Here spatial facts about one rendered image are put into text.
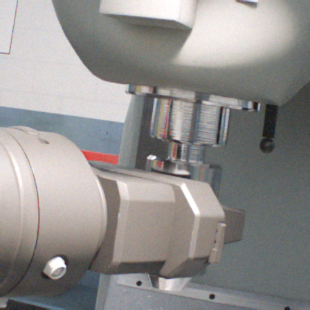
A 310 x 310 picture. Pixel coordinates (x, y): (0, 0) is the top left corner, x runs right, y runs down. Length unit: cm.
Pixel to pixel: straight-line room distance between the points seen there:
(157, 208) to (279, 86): 10
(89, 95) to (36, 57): 44
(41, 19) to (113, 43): 479
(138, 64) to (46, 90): 473
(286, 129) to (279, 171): 4
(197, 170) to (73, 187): 12
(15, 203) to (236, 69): 14
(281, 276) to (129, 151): 22
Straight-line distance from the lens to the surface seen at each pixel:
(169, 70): 45
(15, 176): 39
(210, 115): 51
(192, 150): 52
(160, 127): 52
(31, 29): 527
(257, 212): 90
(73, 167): 42
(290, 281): 91
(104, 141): 501
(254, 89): 47
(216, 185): 52
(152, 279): 53
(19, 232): 39
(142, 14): 41
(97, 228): 42
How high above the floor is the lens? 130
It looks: 3 degrees down
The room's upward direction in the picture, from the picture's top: 8 degrees clockwise
